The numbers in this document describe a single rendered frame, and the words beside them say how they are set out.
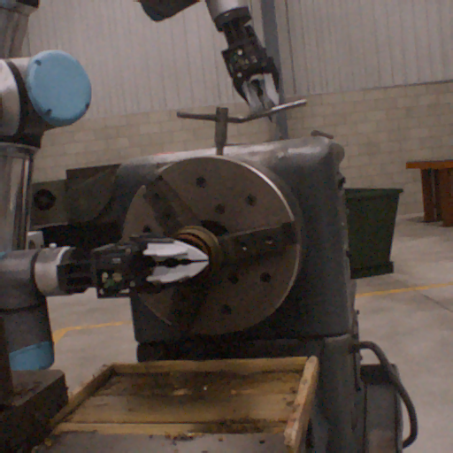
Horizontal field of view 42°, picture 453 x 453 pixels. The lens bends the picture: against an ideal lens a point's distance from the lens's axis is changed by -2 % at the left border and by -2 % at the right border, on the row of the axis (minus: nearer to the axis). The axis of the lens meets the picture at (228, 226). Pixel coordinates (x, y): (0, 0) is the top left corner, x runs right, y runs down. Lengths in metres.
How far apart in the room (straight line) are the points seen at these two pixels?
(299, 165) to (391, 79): 10.68
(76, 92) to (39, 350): 0.41
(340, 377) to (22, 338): 0.60
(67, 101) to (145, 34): 10.56
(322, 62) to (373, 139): 1.72
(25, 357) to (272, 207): 0.46
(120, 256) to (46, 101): 0.27
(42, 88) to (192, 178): 0.29
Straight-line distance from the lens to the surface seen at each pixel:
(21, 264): 0.95
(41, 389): 0.62
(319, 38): 11.62
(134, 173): 1.24
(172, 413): 0.86
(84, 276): 0.88
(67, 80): 0.98
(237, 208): 1.01
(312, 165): 1.15
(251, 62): 1.13
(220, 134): 1.05
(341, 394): 1.23
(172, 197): 1.01
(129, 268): 0.86
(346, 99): 11.51
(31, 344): 0.98
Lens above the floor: 1.21
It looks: 5 degrees down
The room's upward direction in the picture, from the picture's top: 6 degrees counter-clockwise
